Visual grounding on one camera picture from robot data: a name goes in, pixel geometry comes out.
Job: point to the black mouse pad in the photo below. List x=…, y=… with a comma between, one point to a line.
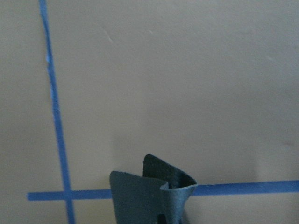
x=156, y=197

